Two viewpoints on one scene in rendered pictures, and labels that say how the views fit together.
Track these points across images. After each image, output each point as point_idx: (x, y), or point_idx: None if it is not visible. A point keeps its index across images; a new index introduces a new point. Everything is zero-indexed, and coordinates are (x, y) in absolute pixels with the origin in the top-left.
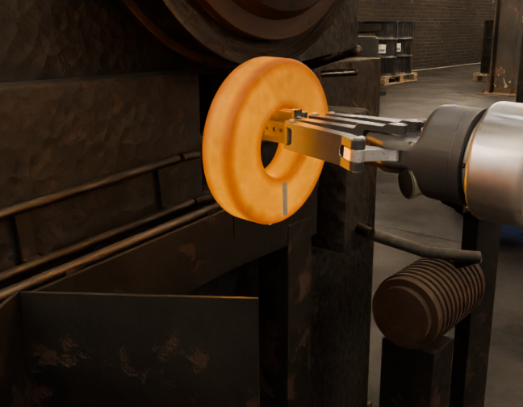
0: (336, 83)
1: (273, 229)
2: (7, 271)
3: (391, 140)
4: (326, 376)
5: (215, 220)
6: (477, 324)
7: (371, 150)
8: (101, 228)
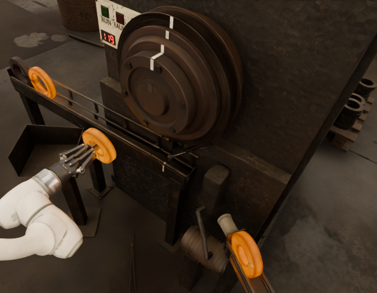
0: (245, 169)
1: (164, 173)
2: (116, 125)
3: (60, 160)
4: (216, 235)
5: (143, 154)
6: (221, 281)
7: (60, 157)
8: (142, 134)
